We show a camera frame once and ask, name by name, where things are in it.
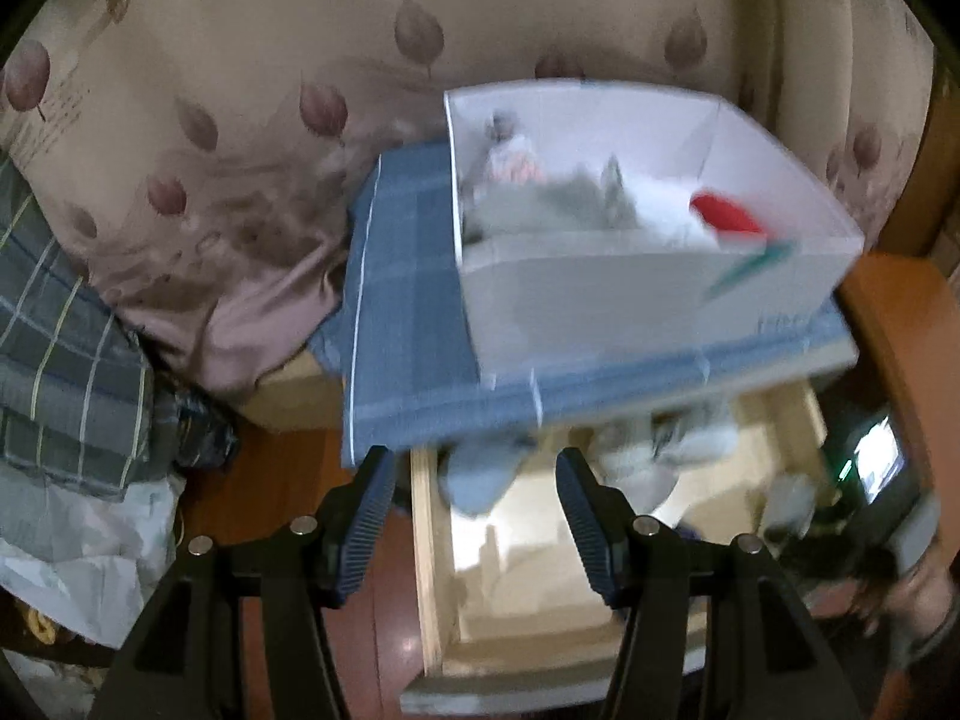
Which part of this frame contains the white fluffy roll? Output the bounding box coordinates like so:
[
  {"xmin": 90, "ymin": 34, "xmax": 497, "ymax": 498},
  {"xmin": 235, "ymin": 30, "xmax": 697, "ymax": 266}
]
[{"xmin": 589, "ymin": 400, "xmax": 739, "ymax": 515}]

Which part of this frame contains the grey wooden drawer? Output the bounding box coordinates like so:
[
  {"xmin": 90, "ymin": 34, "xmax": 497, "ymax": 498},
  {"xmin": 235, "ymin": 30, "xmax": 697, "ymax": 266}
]
[{"xmin": 400, "ymin": 380, "xmax": 827, "ymax": 717}]

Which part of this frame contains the red underwear roll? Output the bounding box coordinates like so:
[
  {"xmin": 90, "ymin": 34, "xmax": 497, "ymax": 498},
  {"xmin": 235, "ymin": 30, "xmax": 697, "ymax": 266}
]
[{"xmin": 688, "ymin": 192, "xmax": 770, "ymax": 239}]

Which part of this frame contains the grey knit roll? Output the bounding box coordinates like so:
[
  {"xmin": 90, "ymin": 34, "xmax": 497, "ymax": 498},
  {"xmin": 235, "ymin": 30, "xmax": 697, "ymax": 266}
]
[{"xmin": 462, "ymin": 156, "xmax": 643, "ymax": 244}]

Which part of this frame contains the light blue underwear roll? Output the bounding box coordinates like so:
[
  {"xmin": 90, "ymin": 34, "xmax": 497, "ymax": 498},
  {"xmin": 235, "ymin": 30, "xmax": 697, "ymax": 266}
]
[{"xmin": 438, "ymin": 434, "xmax": 537, "ymax": 518}]

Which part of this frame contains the person's right hand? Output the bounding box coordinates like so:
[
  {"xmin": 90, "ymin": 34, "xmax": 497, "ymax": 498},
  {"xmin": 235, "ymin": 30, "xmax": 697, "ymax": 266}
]
[{"xmin": 851, "ymin": 539, "xmax": 958, "ymax": 667}]

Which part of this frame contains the dark plastic bag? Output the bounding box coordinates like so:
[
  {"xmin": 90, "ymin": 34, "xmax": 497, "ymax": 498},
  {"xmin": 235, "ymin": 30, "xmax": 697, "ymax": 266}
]
[{"xmin": 148, "ymin": 379, "xmax": 241, "ymax": 473}]

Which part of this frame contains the brown cardboard box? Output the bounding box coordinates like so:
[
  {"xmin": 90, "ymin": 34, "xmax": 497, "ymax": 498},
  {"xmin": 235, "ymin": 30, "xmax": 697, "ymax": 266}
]
[{"xmin": 235, "ymin": 348, "xmax": 343, "ymax": 434}]

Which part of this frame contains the grey plaid blanket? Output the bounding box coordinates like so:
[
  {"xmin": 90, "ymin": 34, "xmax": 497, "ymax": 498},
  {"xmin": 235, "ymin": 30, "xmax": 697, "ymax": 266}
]
[{"xmin": 2, "ymin": 160, "xmax": 163, "ymax": 496}]

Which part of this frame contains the blue checked cloth cover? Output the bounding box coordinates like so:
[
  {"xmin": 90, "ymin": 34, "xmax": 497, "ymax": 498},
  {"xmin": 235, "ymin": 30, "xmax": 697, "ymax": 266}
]
[{"xmin": 309, "ymin": 142, "xmax": 857, "ymax": 468}]

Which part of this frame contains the white XINCCI cardboard box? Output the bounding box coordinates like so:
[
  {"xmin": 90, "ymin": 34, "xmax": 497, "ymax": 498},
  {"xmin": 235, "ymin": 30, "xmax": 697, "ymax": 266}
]
[{"xmin": 444, "ymin": 82, "xmax": 864, "ymax": 379}]

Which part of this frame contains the beige leaf-pattern bedsheet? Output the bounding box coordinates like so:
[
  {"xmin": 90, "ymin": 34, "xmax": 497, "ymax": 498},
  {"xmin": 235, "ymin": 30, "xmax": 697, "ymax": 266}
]
[{"xmin": 2, "ymin": 0, "xmax": 935, "ymax": 397}]

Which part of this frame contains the wooden chair frame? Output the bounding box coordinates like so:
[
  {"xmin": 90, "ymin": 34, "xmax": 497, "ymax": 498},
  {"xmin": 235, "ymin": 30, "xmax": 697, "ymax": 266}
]
[{"xmin": 835, "ymin": 250, "xmax": 960, "ymax": 496}]

